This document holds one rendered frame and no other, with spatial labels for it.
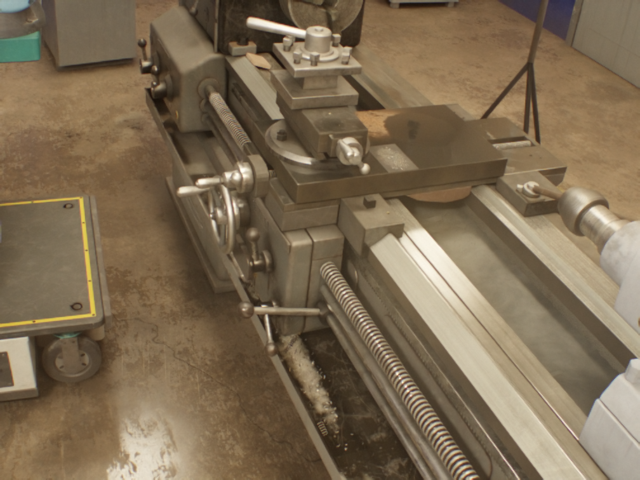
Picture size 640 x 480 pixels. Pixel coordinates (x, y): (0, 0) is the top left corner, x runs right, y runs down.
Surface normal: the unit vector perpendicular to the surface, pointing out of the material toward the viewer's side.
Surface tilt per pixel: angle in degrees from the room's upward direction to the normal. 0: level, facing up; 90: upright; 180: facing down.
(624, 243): 51
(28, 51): 90
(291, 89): 0
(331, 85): 90
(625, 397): 62
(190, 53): 32
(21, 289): 0
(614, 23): 90
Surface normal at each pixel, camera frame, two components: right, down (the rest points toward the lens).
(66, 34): 0.48, 0.52
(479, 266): 0.10, -0.74
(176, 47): -0.40, -0.63
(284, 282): -0.92, 0.14
